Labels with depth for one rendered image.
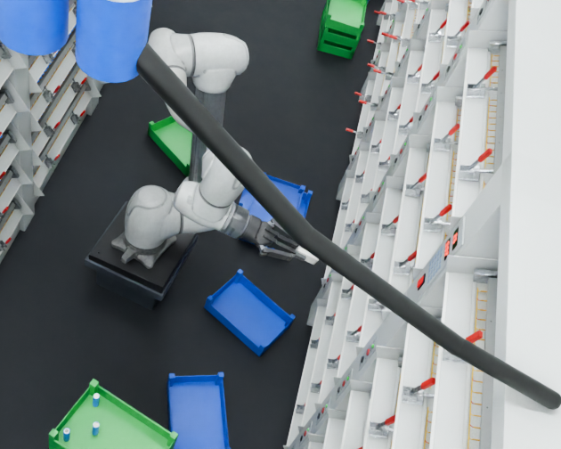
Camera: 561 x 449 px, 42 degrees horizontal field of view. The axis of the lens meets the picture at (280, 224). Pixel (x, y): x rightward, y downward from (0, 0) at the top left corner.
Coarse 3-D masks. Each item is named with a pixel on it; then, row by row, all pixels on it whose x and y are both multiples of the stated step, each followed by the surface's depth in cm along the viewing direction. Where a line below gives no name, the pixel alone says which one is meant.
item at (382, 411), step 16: (384, 352) 164; (400, 352) 163; (384, 368) 165; (400, 368) 164; (384, 384) 162; (384, 400) 160; (368, 416) 158; (384, 416) 157; (368, 432) 155; (384, 432) 153; (368, 448) 153; (384, 448) 152
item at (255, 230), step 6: (252, 216) 204; (252, 222) 203; (258, 222) 204; (264, 222) 208; (246, 228) 202; (252, 228) 202; (258, 228) 203; (264, 228) 207; (246, 234) 203; (252, 234) 203; (258, 234) 205; (270, 234) 207; (246, 240) 204; (252, 240) 204; (258, 240) 204; (264, 240) 205; (264, 246) 206
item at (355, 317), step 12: (372, 216) 237; (372, 228) 238; (372, 240) 235; (372, 252) 231; (360, 300) 220; (360, 312) 217; (348, 324) 215; (360, 324) 214; (348, 348) 209; (348, 360) 207
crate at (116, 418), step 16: (96, 384) 212; (80, 400) 212; (112, 400) 216; (80, 416) 213; (96, 416) 214; (112, 416) 215; (128, 416) 216; (144, 416) 212; (80, 432) 210; (112, 432) 213; (128, 432) 214; (144, 432) 215; (160, 432) 214; (64, 448) 202; (80, 448) 208; (96, 448) 209; (112, 448) 210; (128, 448) 211; (144, 448) 212; (160, 448) 213
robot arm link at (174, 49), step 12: (156, 36) 225; (168, 36) 225; (180, 36) 225; (156, 48) 222; (168, 48) 222; (180, 48) 223; (192, 48) 224; (168, 60) 220; (180, 60) 222; (192, 60) 224; (192, 72) 228
